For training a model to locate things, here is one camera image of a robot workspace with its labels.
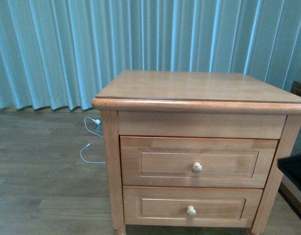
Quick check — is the wooden drawer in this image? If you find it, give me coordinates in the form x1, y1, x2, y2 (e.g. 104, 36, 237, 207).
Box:
120, 136, 277, 188
123, 186, 262, 228

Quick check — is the white floor charger plug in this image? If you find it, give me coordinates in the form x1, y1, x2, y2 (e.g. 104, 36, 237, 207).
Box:
92, 119, 101, 125

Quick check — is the wooden nightstand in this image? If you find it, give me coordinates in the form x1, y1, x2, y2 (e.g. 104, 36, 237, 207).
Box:
92, 70, 301, 235

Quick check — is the pale green curtain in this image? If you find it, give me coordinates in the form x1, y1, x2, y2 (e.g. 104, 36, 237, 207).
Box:
0, 0, 301, 110

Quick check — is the dark wooden furniture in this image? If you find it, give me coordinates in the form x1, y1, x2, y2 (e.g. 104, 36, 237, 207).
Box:
276, 80, 301, 222

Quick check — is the white floor charger cable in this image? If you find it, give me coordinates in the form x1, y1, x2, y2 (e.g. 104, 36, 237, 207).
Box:
79, 117, 106, 164

